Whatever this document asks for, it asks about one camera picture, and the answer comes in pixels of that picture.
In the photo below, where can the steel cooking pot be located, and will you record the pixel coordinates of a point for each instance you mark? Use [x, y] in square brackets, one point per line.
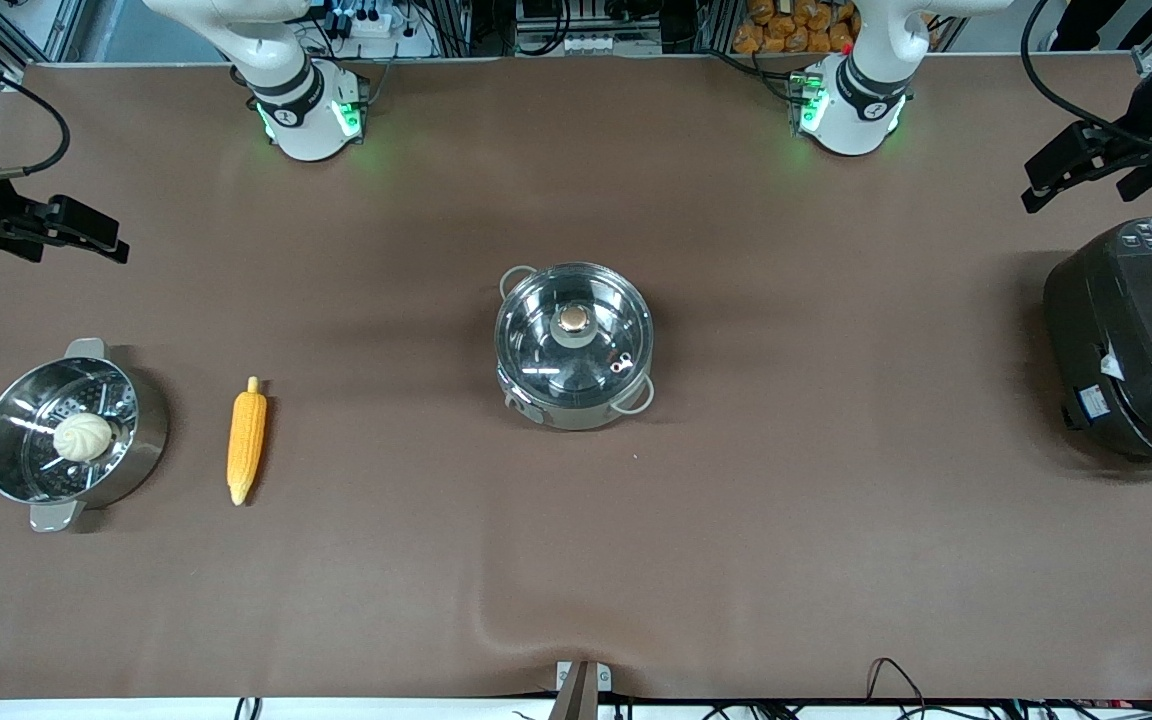
[576, 418]

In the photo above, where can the perforated steel steamer plate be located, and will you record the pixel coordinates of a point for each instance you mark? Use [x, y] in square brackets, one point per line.
[36, 450]

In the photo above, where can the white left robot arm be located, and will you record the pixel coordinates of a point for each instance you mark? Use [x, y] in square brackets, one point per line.
[851, 125]

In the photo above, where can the yellow corn cob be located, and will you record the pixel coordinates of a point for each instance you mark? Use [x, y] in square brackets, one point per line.
[247, 440]

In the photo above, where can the black rice cooker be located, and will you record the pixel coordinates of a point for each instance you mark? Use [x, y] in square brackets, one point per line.
[1126, 340]

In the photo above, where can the orange toy bread pile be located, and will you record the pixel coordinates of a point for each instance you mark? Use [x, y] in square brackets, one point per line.
[796, 25]

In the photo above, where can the metal table clamp bracket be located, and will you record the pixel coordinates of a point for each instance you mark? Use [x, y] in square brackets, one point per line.
[581, 685]

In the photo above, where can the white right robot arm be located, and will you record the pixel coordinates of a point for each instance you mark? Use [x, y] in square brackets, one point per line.
[308, 125]

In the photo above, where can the brown table mat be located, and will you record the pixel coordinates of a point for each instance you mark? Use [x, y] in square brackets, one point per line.
[736, 550]

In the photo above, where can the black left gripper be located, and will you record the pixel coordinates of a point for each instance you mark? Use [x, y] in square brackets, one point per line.
[1147, 133]

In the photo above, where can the white power strip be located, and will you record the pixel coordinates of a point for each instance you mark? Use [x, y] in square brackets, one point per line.
[386, 30]

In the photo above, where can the steel steamer pot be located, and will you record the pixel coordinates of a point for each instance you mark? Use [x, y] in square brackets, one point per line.
[141, 440]

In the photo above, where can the glass pot lid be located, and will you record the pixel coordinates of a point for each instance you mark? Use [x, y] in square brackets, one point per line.
[536, 340]

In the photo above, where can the white steamed bun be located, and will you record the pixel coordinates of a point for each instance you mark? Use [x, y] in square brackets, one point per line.
[83, 438]

